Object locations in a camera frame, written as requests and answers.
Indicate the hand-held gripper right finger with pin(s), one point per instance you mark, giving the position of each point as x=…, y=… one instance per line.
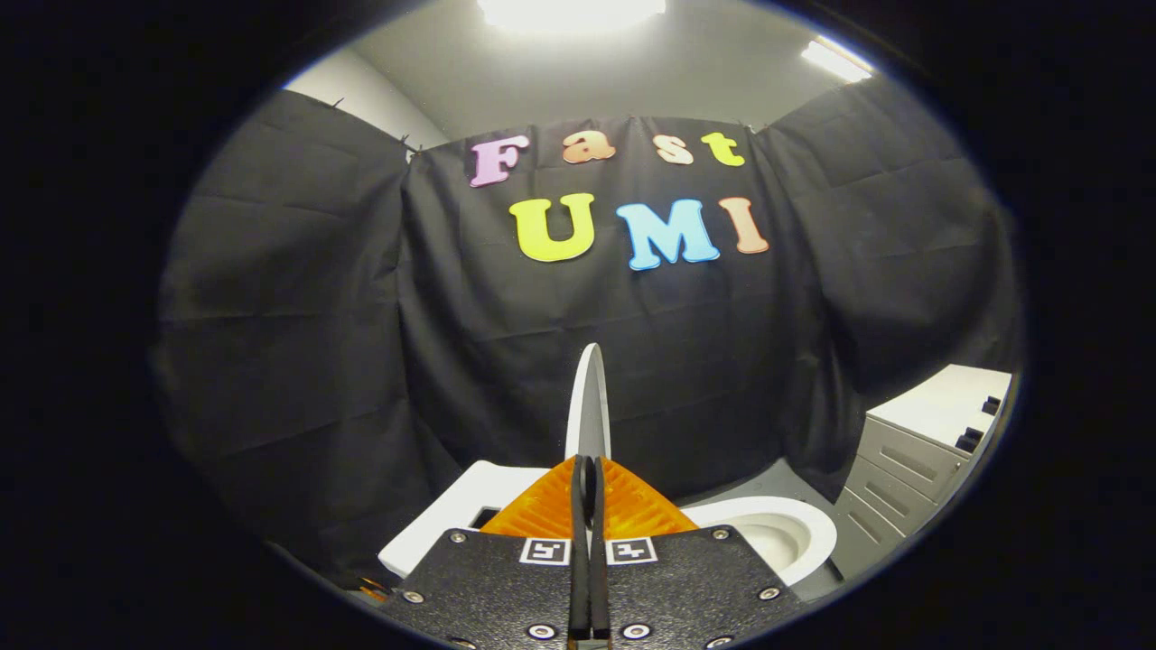
x=695, y=587

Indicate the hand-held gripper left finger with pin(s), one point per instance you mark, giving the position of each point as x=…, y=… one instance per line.
x=488, y=587

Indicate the white toilet lid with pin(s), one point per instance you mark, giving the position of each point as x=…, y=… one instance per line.
x=589, y=406

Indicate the white toilet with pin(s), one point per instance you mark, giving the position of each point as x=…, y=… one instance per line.
x=777, y=533

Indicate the white drawer cabinet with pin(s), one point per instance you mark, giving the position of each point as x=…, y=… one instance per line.
x=912, y=451

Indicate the black backdrop cloth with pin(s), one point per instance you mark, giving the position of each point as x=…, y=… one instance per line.
x=361, y=343

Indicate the small black block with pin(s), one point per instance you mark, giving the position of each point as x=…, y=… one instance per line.
x=991, y=405
x=969, y=440

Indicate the small ceiling light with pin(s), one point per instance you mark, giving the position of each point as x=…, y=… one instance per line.
x=835, y=59

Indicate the large ceiling light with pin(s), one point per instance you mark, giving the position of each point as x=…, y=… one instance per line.
x=569, y=11

